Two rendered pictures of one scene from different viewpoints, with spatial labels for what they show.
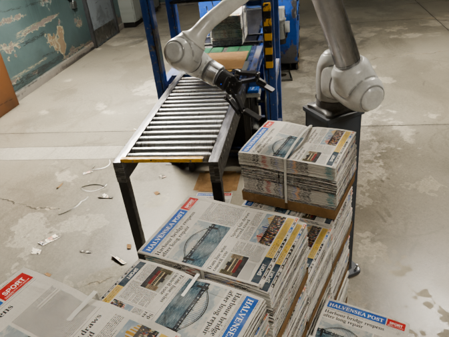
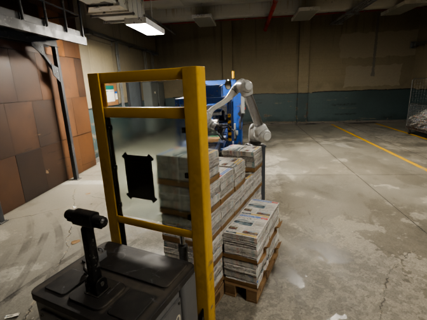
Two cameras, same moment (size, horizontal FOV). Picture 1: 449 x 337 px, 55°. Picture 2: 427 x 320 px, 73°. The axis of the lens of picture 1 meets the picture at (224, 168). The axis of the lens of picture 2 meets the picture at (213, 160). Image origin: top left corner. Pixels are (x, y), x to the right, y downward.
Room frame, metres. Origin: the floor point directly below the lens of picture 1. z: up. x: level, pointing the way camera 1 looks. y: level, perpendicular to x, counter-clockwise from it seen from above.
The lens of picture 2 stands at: (-1.62, 0.34, 1.76)
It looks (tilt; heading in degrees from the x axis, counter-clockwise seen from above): 15 degrees down; 354
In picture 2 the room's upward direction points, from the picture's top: 2 degrees counter-clockwise
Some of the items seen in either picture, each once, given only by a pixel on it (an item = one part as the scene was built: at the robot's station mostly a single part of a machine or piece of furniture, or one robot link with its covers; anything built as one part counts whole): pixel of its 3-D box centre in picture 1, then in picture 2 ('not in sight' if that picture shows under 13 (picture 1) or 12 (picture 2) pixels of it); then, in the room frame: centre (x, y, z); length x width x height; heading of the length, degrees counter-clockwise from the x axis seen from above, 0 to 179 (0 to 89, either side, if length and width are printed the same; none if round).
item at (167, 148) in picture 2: not in sight; (149, 171); (0.05, 0.56, 1.28); 0.57 x 0.01 x 0.65; 58
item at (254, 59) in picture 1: (220, 64); (207, 141); (3.53, -0.07, 0.75); 0.70 x 0.65 x 0.10; 168
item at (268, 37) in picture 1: (268, 36); (229, 127); (3.08, -0.42, 1.05); 0.05 x 0.05 x 0.45; 78
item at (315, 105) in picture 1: (331, 100); (254, 142); (1.87, -0.53, 1.03); 0.22 x 0.18 x 0.06; 20
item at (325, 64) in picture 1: (335, 73); (255, 131); (1.84, -0.54, 1.17); 0.18 x 0.16 x 0.22; 13
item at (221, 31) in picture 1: (228, 25); (210, 127); (4.09, -0.19, 0.93); 0.38 x 0.30 x 0.26; 168
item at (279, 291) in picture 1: (231, 267); (222, 173); (0.94, 0.01, 0.95); 0.38 x 0.29 x 0.23; 60
